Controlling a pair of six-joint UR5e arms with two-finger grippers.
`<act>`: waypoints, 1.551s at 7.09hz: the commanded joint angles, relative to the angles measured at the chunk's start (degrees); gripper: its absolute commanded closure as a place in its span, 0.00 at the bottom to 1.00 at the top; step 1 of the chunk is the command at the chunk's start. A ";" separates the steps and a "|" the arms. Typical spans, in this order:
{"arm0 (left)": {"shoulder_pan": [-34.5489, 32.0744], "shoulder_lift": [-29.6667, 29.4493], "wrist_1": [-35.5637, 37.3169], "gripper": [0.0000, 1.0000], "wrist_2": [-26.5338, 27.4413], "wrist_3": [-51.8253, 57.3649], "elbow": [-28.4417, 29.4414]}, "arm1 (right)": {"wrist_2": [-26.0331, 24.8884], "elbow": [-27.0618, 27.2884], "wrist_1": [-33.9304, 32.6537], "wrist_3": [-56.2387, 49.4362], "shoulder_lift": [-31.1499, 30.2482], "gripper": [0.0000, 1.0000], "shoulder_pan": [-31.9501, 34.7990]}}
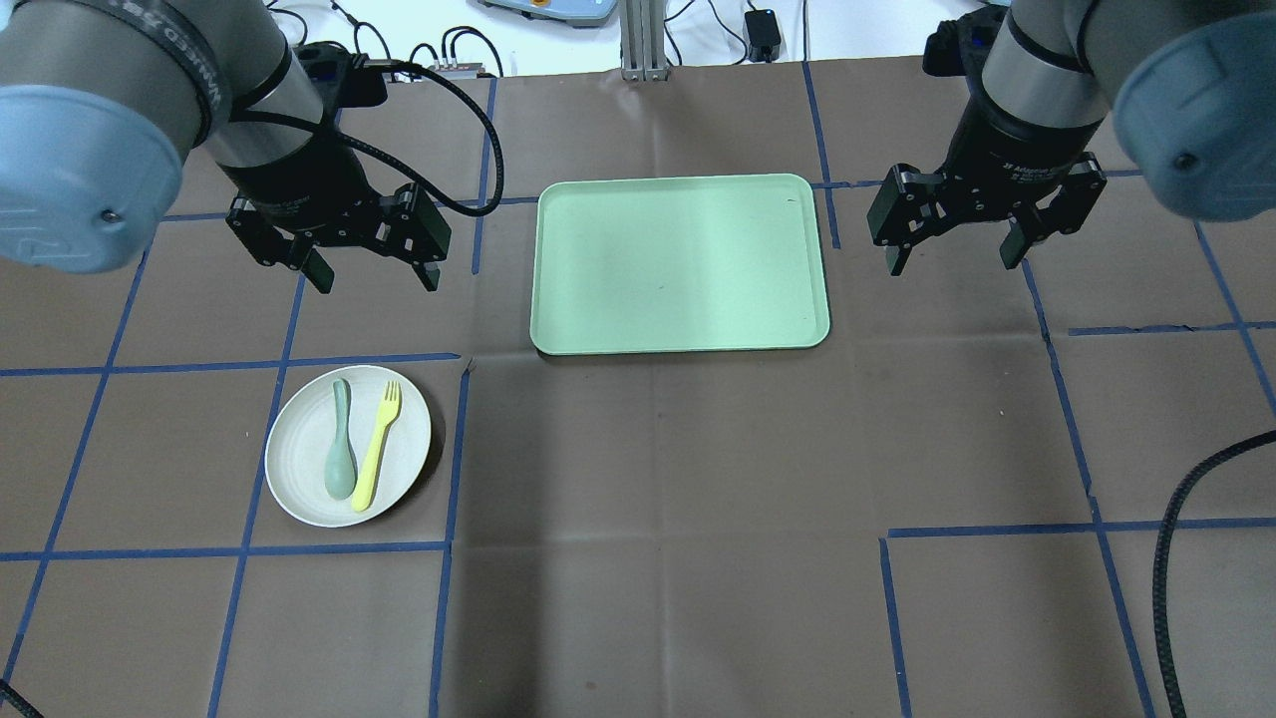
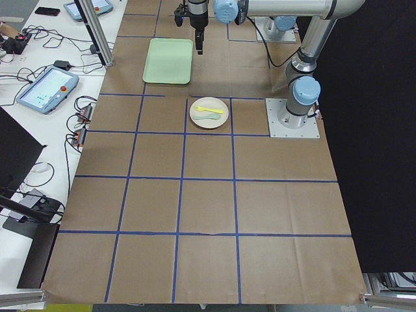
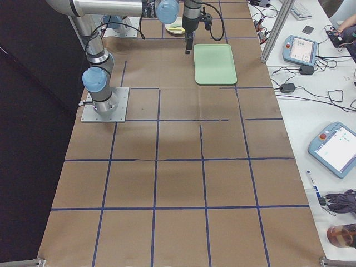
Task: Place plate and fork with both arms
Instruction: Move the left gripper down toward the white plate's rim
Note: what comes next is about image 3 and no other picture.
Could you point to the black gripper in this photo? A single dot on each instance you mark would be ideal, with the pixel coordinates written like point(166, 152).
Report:
point(190, 24)

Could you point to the yellow plastic fork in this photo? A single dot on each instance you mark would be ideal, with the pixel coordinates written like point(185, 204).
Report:
point(181, 29)

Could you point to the white round plate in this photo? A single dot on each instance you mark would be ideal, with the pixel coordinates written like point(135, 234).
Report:
point(174, 32)

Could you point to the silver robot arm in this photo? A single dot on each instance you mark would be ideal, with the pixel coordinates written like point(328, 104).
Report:
point(96, 79)
point(114, 22)

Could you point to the grey-green plastic spoon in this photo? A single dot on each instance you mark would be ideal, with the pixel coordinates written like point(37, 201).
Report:
point(174, 26)

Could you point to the light green tray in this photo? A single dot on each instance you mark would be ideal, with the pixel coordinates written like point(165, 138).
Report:
point(214, 64)

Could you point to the black power adapter near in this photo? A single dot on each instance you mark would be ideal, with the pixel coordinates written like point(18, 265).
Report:
point(287, 88)

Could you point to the black power adapter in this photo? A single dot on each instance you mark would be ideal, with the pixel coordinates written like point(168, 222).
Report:
point(287, 88)
point(306, 70)

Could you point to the far blue teach pendant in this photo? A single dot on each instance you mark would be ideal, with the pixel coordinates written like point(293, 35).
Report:
point(300, 50)

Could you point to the blue teach pendant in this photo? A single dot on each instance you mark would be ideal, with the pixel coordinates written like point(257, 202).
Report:
point(334, 148)
point(300, 50)

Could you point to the white keyboard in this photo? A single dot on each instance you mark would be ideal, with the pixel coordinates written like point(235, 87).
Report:
point(300, 12)

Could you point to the black power adapter far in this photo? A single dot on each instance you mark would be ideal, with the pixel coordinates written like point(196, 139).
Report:
point(306, 70)

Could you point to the black square pad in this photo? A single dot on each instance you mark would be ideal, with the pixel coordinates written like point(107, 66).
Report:
point(308, 29)

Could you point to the brown paper table cover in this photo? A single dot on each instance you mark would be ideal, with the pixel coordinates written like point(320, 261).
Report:
point(196, 176)

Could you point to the near blue teach pendant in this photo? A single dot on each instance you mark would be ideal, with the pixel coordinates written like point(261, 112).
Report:
point(334, 148)

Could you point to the dark folded umbrella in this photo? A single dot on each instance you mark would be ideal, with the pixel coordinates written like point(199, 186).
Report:
point(339, 203)

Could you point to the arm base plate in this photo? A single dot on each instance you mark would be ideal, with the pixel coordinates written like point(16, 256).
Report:
point(132, 24)
point(110, 111)

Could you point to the aluminium frame post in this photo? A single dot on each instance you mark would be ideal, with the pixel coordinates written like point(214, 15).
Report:
point(276, 29)

